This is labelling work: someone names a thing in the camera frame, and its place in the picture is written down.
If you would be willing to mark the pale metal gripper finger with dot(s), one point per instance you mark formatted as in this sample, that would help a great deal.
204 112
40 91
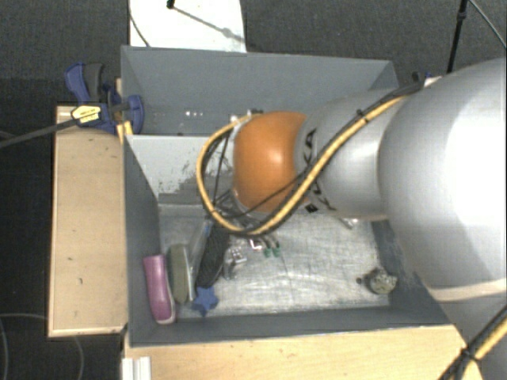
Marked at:
235 259

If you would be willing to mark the black ribbed oblong brush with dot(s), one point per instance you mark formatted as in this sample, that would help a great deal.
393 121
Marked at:
211 258

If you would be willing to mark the blue star-shaped toy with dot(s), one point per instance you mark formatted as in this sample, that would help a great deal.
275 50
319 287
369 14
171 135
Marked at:
205 300

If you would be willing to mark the olive green oblong sponge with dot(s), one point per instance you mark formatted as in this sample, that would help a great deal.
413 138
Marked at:
180 272

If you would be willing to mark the purple plastic bottle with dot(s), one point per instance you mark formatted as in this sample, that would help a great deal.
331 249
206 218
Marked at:
159 287

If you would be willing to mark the small grey-olive toy animal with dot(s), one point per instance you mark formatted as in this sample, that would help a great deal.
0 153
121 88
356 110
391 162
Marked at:
379 282

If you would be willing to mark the pale wood flat board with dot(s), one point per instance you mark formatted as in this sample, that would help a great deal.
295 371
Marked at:
87 220

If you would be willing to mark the grey metal bin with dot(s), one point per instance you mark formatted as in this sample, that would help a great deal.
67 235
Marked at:
190 81

